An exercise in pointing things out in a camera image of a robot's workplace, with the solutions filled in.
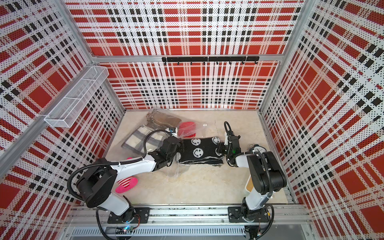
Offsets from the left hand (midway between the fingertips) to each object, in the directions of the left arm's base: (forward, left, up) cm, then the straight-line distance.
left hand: (183, 138), depth 89 cm
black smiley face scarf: (-6, -11, -6) cm, 14 cm away
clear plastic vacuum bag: (+11, -12, -6) cm, 17 cm away
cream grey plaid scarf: (+1, +32, -5) cm, 32 cm away
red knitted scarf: (+7, -2, +1) cm, 7 cm away
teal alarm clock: (-2, -47, -8) cm, 47 cm away
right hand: (+2, -23, -9) cm, 25 cm away
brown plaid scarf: (+21, +20, -6) cm, 29 cm away
